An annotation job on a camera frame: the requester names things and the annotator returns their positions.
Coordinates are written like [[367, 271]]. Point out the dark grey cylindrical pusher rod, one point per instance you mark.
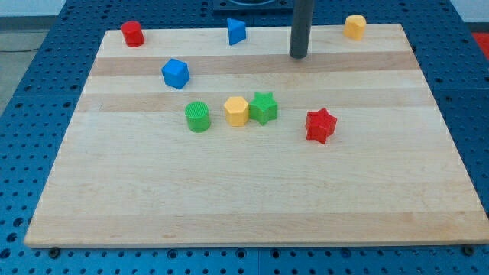
[[300, 28]]

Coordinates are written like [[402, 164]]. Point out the yellow hexagon block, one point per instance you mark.
[[236, 111]]

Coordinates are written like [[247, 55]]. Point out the red star block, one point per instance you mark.
[[320, 125]]

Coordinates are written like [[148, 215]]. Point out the red cylinder block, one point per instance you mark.
[[132, 33]]

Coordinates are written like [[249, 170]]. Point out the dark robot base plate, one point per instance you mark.
[[251, 5]]

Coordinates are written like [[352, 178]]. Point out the blue cube block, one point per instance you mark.
[[175, 73]]

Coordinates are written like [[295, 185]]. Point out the green star block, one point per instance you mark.
[[263, 107]]

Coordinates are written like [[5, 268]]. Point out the blue triangle block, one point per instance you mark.
[[236, 31]]

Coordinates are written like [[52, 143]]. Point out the yellow heart block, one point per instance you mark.
[[354, 27]]

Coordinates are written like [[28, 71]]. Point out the green cylinder block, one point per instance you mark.
[[197, 116]]

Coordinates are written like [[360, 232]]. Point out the wooden board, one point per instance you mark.
[[131, 174]]

